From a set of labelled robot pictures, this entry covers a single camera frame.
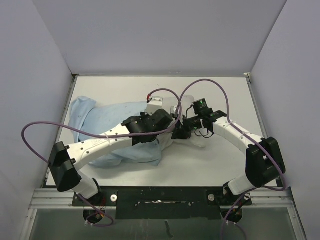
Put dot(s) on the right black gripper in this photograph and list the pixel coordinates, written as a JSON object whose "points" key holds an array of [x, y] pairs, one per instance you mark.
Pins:
{"points": [[181, 131]]}

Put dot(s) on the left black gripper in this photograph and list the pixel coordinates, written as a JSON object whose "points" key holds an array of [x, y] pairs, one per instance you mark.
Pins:
{"points": [[144, 116]]}

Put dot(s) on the white pillow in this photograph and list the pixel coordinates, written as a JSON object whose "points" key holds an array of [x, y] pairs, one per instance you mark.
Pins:
{"points": [[183, 133]]}

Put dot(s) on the light blue pillowcase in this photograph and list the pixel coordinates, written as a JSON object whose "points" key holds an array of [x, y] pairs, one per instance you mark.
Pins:
{"points": [[87, 116]]}

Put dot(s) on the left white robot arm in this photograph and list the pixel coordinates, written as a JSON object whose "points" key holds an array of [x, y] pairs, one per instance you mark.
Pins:
{"points": [[66, 161]]}

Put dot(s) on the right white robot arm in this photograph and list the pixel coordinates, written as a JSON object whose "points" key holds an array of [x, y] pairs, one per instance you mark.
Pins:
{"points": [[263, 158]]}

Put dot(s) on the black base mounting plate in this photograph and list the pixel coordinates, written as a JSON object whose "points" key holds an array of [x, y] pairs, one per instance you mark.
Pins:
{"points": [[104, 205]]}

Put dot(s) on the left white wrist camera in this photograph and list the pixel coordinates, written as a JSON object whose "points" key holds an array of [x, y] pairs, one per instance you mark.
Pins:
{"points": [[154, 103]]}

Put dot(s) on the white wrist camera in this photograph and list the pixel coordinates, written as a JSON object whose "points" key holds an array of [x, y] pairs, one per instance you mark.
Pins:
{"points": [[174, 111], [154, 103]]}

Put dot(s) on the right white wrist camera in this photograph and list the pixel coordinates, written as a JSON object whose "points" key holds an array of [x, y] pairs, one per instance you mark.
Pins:
{"points": [[174, 111]]}

